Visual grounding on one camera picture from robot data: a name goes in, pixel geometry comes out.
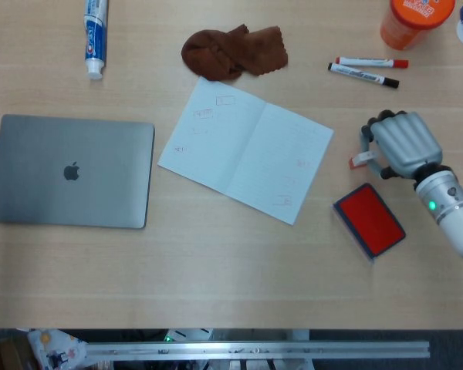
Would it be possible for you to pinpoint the white printed paper sheet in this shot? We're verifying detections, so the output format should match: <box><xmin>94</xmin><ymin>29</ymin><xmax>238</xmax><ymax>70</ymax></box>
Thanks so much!
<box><xmin>26</xmin><ymin>329</ymin><xmax>88</xmax><ymax>370</ymax></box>

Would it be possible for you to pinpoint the open lined notebook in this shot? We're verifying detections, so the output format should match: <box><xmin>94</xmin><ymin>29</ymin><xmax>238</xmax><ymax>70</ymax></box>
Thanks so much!
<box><xmin>157</xmin><ymin>76</ymin><xmax>335</xmax><ymax>227</ymax></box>

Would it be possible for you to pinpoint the brown cardboard box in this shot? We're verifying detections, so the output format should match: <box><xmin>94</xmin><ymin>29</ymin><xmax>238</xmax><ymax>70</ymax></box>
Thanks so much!
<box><xmin>0</xmin><ymin>335</ymin><xmax>32</xmax><ymax>370</ymax></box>

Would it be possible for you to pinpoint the white blue toothpaste tube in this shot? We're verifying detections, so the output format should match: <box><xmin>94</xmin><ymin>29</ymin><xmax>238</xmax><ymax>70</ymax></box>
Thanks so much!
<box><xmin>83</xmin><ymin>0</ymin><xmax>110</xmax><ymax>81</ymax></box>

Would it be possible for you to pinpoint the grey closed laptop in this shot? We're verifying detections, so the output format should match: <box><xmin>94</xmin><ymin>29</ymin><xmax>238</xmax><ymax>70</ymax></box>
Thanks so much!
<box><xmin>0</xmin><ymin>113</ymin><xmax>156</xmax><ymax>230</ymax></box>

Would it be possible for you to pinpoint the brown cloth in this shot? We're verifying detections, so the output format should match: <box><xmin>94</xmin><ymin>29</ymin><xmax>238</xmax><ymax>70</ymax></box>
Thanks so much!
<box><xmin>181</xmin><ymin>24</ymin><xmax>289</xmax><ymax>83</ymax></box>

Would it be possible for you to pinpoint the black-capped marker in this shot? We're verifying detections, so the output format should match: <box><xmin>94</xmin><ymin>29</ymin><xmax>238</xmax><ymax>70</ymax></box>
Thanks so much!
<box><xmin>327</xmin><ymin>62</ymin><xmax>400</xmax><ymax>89</ymax></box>

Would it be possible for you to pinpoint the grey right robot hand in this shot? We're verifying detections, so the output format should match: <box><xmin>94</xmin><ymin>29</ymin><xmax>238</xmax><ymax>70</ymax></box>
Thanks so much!
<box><xmin>357</xmin><ymin>109</ymin><xmax>444</xmax><ymax>182</ymax></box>

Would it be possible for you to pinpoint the aluminium profile rail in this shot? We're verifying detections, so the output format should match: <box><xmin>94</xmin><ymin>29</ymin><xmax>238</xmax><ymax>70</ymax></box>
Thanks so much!
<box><xmin>85</xmin><ymin>340</ymin><xmax>431</xmax><ymax>362</ymax></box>

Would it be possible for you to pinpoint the small red-white stamp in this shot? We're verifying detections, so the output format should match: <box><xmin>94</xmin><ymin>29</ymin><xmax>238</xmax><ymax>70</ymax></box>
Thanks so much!
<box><xmin>347</xmin><ymin>150</ymin><xmax>377</xmax><ymax>170</ymax></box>

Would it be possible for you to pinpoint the red ink pad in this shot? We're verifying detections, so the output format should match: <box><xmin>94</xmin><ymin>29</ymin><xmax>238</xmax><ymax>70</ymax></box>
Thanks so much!
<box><xmin>332</xmin><ymin>183</ymin><xmax>407</xmax><ymax>264</ymax></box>

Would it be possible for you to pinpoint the red-capped marker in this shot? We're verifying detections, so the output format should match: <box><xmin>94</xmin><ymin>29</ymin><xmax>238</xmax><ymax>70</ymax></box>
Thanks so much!
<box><xmin>335</xmin><ymin>56</ymin><xmax>410</xmax><ymax>69</ymax></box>

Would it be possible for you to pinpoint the orange lidded canister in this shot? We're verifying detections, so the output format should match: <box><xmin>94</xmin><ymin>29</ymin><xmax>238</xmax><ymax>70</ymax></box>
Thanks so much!
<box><xmin>380</xmin><ymin>0</ymin><xmax>457</xmax><ymax>51</ymax></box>

